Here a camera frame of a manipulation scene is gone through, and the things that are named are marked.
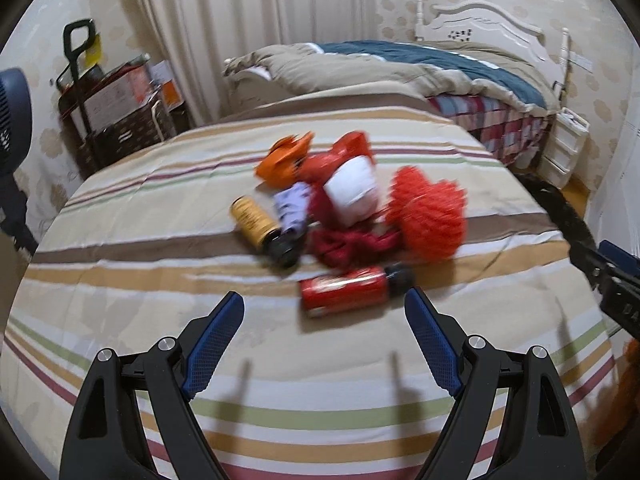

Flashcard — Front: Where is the red and white wrapper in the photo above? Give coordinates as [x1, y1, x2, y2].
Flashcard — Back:
[298, 131, 401, 270]

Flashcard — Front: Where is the dark blue standing fan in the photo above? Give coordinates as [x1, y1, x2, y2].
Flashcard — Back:
[0, 67, 38, 256]

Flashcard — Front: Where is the white wooden headboard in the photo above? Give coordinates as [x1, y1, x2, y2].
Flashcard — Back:
[414, 0, 572, 101]

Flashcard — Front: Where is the cardboard box with labels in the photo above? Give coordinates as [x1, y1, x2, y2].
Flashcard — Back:
[72, 64, 154, 139]

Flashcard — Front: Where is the black trash bin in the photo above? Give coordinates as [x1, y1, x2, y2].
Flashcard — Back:
[515, 174, 596, 249]

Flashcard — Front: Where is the cream curtain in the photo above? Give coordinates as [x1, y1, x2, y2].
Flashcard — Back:
[138, 0, 378, 126]

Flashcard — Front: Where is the dark woven basket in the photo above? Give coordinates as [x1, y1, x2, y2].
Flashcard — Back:
[77, 91, 177, 176]

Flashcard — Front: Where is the yellow cylindrical bottle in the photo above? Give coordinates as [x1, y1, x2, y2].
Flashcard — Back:
[230, 196, 281, 252]

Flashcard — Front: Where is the plaid bed sheet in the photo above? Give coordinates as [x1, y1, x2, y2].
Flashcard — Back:
[427, 94, 550, 166]

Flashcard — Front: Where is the beige and blue duvet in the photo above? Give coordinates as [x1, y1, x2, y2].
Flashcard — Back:
[222, 40, 560, 117]

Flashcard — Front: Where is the red can black cap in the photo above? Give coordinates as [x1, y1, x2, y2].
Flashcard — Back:
[298, 262, 414, 318]

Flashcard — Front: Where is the white door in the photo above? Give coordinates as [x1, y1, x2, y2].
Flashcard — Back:
[586, 47, 640, 257]

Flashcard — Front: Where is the white plastic drawer unit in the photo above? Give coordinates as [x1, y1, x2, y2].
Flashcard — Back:
[537, 107, 590, 190]

